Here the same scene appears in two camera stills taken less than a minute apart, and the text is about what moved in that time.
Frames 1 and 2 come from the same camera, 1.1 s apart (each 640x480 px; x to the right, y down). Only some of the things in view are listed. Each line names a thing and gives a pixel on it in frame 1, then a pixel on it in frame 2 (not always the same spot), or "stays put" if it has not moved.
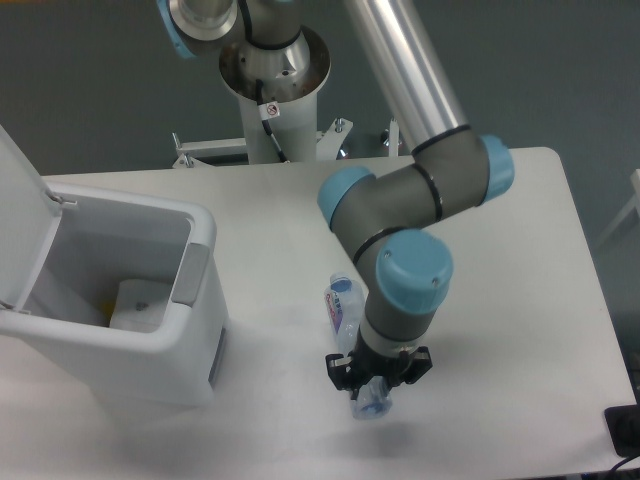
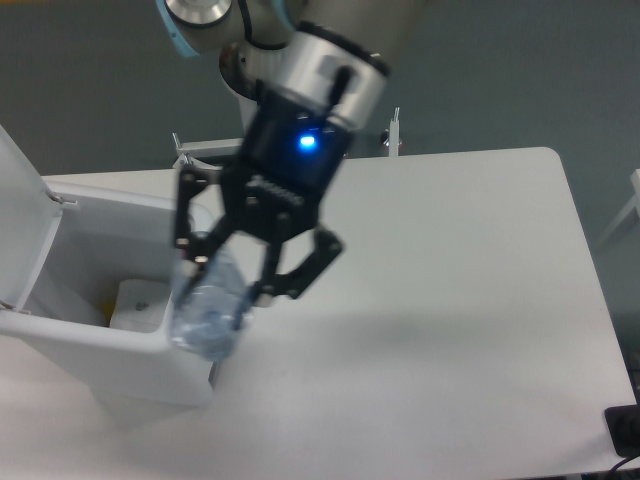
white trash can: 129,300 stays put
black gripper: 395,369 to 292,153
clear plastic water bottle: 345,302 to 211,306
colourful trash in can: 107,307 stays put
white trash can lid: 29,221 stays put
